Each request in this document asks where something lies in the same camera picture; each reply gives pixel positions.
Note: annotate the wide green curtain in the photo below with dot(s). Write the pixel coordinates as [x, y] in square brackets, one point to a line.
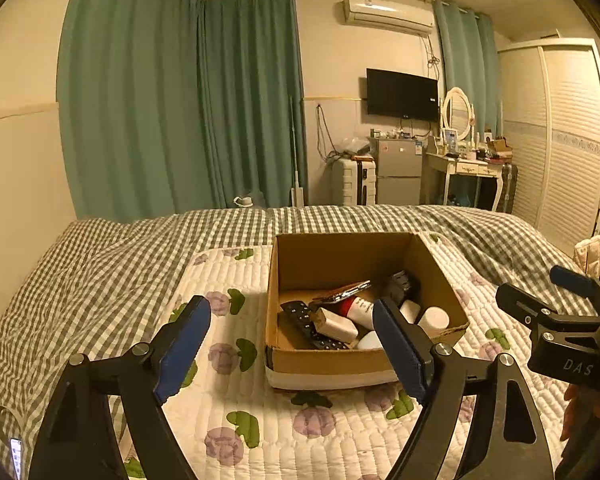
[130, 90]

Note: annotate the white air conditioner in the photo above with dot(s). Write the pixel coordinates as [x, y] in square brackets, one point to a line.
[387, 15]

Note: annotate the black wall television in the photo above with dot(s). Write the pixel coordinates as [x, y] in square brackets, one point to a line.
[402, 94]

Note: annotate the brown wooden desk box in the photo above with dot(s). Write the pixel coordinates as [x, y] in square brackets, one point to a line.
[500, 147]

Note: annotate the narrow green curtain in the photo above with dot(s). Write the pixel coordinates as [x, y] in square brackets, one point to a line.
[467, 65]

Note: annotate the small white jar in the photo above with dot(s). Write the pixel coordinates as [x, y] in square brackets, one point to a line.
[410, 311]

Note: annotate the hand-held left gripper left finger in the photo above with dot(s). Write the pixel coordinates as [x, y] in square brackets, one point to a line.
[182, 350]

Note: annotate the white dressing table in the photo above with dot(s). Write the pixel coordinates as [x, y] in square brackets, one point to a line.
[467, 166]

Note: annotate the white louvred wardrobe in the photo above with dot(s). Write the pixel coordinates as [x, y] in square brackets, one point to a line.
[560, 150]

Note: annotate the pale blue earbuds case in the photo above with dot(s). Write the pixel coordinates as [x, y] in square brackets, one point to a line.
[370, 341]

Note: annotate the white floral quilted mat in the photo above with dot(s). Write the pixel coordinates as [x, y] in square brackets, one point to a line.
[260, 435]

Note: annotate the silver small fridge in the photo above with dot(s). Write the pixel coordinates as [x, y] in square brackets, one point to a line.
[399, 170]

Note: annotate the person's right hand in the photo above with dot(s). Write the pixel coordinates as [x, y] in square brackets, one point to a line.
[577, 410]

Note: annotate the green corner curtain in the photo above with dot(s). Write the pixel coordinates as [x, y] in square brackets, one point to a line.
[252, 95]

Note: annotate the white mop pole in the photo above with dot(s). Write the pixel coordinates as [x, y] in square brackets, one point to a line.
[296, 160]

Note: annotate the brown cardboard box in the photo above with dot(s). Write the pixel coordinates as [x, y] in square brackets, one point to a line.
[330, 365]

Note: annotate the white suitcase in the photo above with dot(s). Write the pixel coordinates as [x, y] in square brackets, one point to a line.
[347, 182]

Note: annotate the white and red tube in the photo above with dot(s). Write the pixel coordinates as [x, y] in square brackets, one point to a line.
[357, 308]

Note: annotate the small photo frame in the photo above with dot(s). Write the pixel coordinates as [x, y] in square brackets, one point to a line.
[450, 138]

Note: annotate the black remote control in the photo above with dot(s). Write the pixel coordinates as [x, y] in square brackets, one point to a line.
[305, 322]

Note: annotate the white kettle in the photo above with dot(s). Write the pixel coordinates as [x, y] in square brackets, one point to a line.
[243, 201]

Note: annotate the brown suitcase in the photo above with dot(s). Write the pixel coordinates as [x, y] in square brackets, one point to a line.
[509, 187]

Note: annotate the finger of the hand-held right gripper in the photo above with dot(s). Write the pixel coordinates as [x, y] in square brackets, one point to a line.
[527, 302]
[572, 280]

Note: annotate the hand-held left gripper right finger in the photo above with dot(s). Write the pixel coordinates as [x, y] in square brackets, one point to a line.
[402, 355]

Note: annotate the white oval vanity mirror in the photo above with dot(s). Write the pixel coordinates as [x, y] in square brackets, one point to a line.
[456, 112]

